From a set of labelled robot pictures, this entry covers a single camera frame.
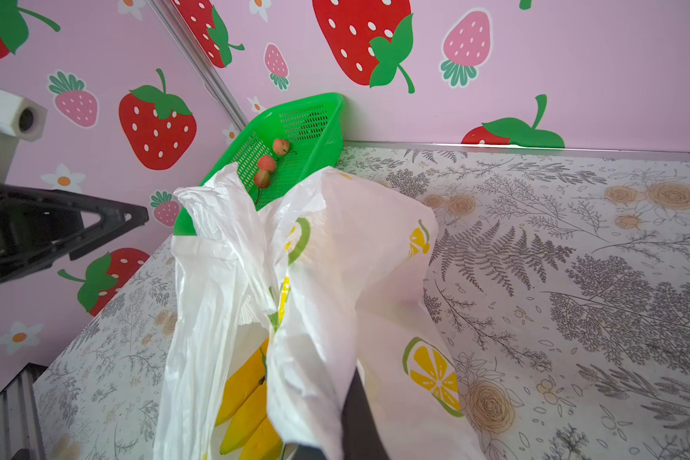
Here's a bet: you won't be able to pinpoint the green plastic basket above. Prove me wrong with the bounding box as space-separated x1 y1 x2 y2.
202 92 345 237

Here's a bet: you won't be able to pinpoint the yellow fake banana bunch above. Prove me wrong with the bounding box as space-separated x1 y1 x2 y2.
213 340 285 460

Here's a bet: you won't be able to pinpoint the red fake cherries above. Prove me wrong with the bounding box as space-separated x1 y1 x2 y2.
254 139 291 189

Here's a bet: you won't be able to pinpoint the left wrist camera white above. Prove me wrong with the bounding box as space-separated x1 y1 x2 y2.
0 88 47 183

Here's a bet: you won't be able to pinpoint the aluminium front rail frame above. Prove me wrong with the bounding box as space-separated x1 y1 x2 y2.
0 363 47 460

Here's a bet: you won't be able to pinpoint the white lemon print plastic bag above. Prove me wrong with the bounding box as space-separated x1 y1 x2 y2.
153 165 482 459

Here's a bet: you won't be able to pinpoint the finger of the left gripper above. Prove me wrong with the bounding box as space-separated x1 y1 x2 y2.
0 184 149 284

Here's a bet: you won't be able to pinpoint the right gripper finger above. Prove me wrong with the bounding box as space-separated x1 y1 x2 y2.
341 370 389 460

